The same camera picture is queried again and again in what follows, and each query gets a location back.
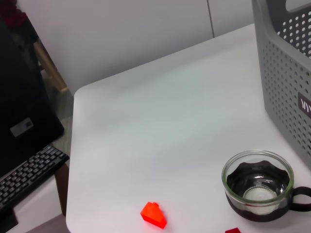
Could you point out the glass teacup black sleeve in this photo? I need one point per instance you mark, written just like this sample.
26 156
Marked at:
243 213

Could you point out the grey perforated storage basket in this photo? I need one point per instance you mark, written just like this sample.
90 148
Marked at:
279 97

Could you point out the orange red slope brick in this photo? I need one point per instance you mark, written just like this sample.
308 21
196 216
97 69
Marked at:
153 216

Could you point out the wooden chair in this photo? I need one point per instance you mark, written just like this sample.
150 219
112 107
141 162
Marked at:
53 72

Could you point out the black computer monitor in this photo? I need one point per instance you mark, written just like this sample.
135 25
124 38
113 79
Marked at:
24 97

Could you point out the dark red long brick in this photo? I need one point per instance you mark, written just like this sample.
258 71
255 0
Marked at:
233 230

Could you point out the black keyboard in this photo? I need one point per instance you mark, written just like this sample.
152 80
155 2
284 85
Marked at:
29 172

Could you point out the dark red cloth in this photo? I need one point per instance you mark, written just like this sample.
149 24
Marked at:
12 14

